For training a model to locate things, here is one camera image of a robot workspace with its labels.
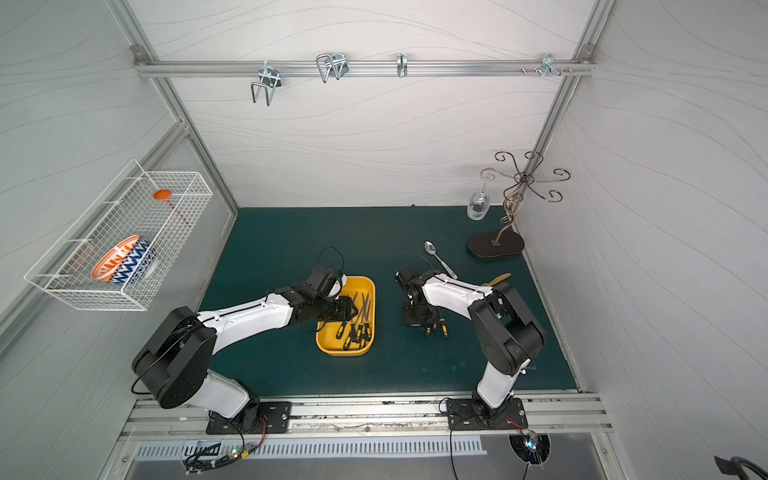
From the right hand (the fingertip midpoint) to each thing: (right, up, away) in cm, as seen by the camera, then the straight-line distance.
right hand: (417, 322), depth 91 cm
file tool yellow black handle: (-15, -2, -5) cm, 16 cm away
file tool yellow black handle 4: (-20, -2, -3) cm, 21 cm away
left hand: (-18, +4, -4) cm, 19 cm away
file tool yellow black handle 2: (-19, 0, -2) cm, 19 cm away
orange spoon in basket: (-69, +38, -11) cm, 80 cm away
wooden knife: (+28, +12, +8) cm, 31 cm away
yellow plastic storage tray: (-27, -4, -5) cm, 28 cm away
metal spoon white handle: (+7, +22, +17) cm, 28 cm away
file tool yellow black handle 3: (-22, 0, -2) cm, 22 cm away
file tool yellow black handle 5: (+3, -2, -3) cm, 5 cm away
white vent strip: (-24, -25, -20) cm, 40 cm away
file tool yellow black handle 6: (+8, -2, -3) cm, 9 cm away
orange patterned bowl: (-69, +20, -28) cm, 77 cm away
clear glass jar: (+20, +37, +5) cm, 42 cm away
